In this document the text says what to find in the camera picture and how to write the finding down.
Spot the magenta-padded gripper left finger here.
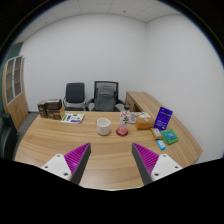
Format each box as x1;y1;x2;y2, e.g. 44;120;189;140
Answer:
40;142;92;186

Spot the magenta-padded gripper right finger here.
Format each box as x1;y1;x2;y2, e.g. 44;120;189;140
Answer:
131;142;183;186

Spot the clear bottle with white label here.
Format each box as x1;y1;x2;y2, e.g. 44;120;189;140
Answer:
117;103;132;136

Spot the small blue white box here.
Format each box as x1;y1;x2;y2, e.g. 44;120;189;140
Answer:
156;139;167;151

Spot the green packet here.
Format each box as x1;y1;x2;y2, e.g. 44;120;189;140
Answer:
159;128;180;146

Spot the orange cardboard box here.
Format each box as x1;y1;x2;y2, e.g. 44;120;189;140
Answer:
134;116;155;131

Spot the flat round red coaster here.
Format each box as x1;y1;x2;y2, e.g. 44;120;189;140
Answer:
115;128;129;137

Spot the white green purple leaflet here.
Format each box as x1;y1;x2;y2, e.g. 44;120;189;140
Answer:
60;112;86;124

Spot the purple pouch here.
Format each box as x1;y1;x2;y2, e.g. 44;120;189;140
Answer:
153;106;174;131

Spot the white speckled mug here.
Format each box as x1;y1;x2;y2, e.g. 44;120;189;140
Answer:
96;117;112;136

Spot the wooden side desk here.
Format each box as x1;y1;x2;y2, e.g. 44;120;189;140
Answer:
124;90;161;114

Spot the black mesh office chair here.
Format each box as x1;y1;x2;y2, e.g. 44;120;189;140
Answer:
85;80;126;113

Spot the black armchair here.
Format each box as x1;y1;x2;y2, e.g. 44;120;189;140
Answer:
0;113;19;161

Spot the black padded office chair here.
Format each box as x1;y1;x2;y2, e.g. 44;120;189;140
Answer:
63;82;88;112

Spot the grey backpack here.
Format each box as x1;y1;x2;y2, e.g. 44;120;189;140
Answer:
94;84;117;112

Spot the wooden shelf cabinet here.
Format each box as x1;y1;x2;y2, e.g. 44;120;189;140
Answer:
1;54;29;131

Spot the white paper with cable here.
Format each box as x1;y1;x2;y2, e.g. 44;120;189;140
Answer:
128;111;152;125

